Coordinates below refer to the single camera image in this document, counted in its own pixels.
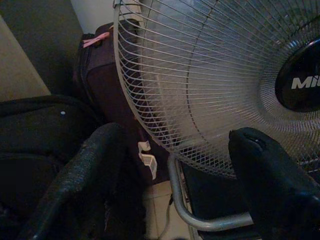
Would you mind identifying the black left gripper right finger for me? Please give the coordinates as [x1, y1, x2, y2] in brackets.
[228, 126, 320, 240]

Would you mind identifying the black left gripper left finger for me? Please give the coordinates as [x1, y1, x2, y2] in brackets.
[19, 122, 148, 240]

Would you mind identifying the white luggage tag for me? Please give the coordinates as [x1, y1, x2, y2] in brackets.
[137, 141, 159, 180]

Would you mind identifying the black backpack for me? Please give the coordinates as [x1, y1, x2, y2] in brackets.
[0, 94, 108, 240]

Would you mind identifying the dark purple suitcase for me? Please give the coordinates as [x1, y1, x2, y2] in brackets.
[73, 21, 171, 186]

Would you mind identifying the pink ribbon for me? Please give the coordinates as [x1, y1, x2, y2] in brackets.
[82, 31, 111, 49]

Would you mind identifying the thin grey cable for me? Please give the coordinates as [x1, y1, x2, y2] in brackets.
[158, 192, 176, 240]

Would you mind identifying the grey metal tube frame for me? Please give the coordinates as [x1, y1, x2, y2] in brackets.
[167, 154, 255, 232]

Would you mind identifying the grey wire grille fan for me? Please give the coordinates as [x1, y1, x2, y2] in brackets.
[111, 0, 320, 181]

